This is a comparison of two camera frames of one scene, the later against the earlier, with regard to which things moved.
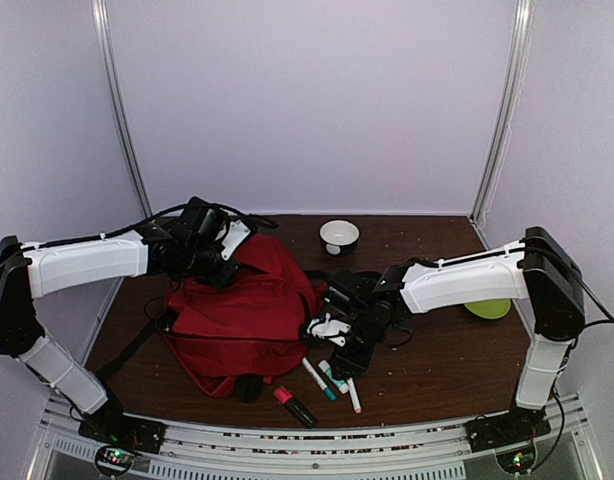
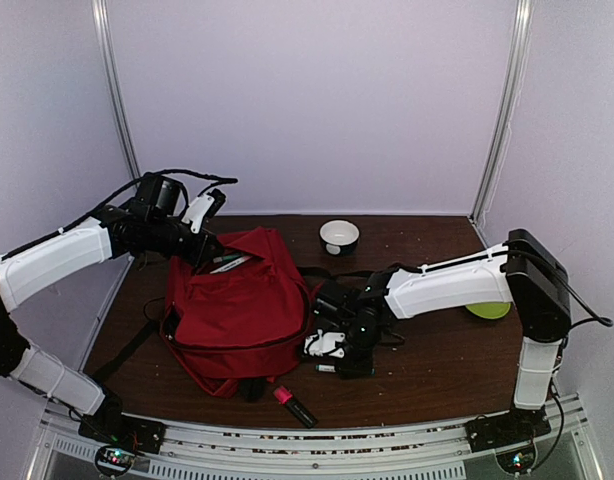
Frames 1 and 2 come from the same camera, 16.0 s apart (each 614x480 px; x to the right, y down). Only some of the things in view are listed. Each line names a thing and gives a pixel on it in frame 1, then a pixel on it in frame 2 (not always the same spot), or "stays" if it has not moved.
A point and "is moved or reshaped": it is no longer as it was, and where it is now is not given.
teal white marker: [326, 389] is moved or reshaped
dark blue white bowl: [340, 237] stays
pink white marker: [354, 395] is moved or reshaped
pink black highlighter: [284, 396] stays
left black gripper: [219, 280] -> [198, 255]
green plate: [492, 309] stays
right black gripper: [354, 364] stays
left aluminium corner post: [113, 85] stays
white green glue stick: [341, 385] is moved or reshaped
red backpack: [255, 323] stays
